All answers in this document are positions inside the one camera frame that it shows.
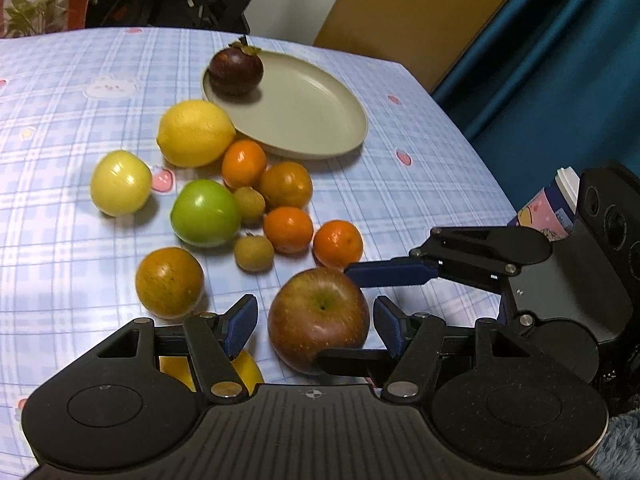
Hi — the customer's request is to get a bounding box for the brown wooden door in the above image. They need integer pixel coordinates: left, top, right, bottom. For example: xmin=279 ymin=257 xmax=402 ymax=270
xmin=312 ymin=0 xmax=541 ymax=93

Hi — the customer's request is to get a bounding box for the cartoon printed cup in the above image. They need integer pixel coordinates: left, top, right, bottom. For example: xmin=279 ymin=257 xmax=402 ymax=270
xmin=507 ymin=166 xmax=581 ymax=243

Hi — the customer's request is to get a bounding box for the dark purple mangosteen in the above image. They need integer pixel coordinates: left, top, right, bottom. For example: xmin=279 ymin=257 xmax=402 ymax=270
xmin=207 ymin=35 xmax=264 ymax=97

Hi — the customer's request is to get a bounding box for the red apple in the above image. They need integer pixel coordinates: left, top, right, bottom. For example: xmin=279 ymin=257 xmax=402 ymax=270
xmin=267 ymin=267 xmax=371 ymax=376

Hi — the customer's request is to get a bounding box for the dark speckled orange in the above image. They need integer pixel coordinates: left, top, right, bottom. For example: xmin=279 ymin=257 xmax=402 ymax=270
xmin=135 ymin=247 xmax=205 ymax=320
xmin=258 ymin=161 xmax=314 ymax=211

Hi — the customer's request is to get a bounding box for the small orange tangerine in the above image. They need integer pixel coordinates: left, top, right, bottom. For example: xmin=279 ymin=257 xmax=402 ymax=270
xmin=221 ymin=140 xmax=268 ymax=190
xmin=313 ymin=220 xmax=364 ymax=270
xmin=263 ymin=206 xmax=315 ymax=255

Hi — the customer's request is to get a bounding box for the grey fuzzy cloth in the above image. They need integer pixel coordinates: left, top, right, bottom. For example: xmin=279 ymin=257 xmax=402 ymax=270
xmin=592 ymin=407 xmax=640 ymax=480

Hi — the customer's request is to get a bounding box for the yellow-green apple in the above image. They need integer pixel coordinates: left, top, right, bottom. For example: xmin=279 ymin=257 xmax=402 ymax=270
xmin=90 ymin=150 xmax=153 ymax=217

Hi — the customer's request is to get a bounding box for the yellow lemon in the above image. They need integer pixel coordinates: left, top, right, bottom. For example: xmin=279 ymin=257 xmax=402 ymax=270
xmin=156 ymin=100 xmax=237 ymax=168
xmin=159 ymin=349 xmax=265 ymax=396

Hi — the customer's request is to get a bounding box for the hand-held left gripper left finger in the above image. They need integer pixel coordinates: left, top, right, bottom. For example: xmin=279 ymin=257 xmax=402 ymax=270
xmin=88 ymin=294 xmax=259 ymax=404

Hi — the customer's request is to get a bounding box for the beige round plate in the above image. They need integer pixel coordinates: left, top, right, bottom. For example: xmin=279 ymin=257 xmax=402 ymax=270
xmin=201 ymin=50 xmax=369 ymax=161

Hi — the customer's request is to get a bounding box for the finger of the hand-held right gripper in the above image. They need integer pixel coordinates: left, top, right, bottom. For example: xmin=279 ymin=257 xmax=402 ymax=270
xmin=317 ymin=349 xmax=399 ymax=386
xmin=344 ymin=227 xmax=552 ymax=292

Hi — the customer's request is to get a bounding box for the brown longan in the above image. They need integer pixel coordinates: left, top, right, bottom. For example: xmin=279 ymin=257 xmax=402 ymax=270
xmin=233 ymin=186 xmax=266 ymax=225
xmin=234 ymin=234 xmax=275 ymax=272

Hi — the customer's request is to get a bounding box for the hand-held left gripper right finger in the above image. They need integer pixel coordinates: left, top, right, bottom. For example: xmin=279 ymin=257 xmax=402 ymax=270
xmin=374 ymin=296 xmax=543 ymax=404

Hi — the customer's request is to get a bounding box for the bright green apple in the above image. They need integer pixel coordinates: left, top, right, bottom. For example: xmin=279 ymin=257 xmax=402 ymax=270
xmin=170 ymin=179 xmax=241 ymax=248

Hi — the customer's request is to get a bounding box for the blue plaid tablecloth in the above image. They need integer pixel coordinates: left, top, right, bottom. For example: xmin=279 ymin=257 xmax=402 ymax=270
xmin=0 ymin=26 xmax=518 ymax=480

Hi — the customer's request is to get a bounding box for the teal curtain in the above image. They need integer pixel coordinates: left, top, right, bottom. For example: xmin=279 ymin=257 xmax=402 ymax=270
xmin=432 ymin=0 xmax=640 ymax=211

